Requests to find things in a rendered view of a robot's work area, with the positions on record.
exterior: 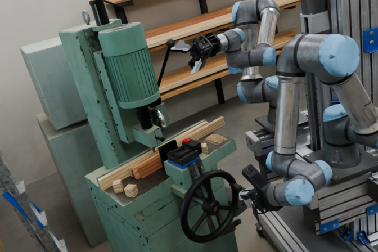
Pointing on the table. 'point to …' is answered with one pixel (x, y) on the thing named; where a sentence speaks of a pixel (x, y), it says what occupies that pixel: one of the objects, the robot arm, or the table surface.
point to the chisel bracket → (147, 135)
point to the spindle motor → (129, 64)
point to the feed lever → (163, 71)
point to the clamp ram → (166, 149)
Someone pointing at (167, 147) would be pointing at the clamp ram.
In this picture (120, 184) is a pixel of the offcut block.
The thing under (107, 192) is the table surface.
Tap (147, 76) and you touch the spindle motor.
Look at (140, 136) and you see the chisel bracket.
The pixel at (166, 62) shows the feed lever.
